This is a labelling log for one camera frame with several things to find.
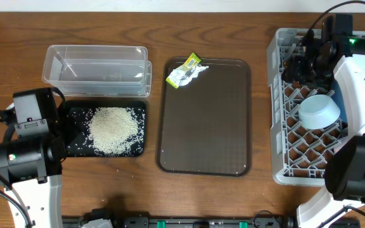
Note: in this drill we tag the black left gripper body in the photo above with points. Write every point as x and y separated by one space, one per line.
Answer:
60 124

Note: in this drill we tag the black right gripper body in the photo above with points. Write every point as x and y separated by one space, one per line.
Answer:
312 74

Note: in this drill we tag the light blue bowl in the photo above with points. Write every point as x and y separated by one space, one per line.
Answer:
318 112

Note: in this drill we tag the pile of rice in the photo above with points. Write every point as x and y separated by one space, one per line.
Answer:
110 127

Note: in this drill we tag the yellow wrapper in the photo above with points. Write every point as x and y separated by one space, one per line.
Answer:
184 74

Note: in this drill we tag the dark blue plate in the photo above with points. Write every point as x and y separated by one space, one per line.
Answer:
338 99

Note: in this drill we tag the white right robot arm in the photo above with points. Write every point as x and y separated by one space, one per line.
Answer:
344 175

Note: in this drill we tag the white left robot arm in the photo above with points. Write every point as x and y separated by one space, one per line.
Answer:
31 157

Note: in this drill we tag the grey dishwasher rack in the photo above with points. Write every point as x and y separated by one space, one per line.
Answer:
298 155

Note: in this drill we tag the black plastic tray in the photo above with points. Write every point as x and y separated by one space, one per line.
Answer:
78 115

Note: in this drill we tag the clear plastic bin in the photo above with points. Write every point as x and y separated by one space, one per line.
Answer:
99 70

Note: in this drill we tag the brown serving tray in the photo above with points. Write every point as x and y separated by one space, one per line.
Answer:
205 127

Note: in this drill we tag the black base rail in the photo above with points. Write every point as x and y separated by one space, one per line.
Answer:
145 222

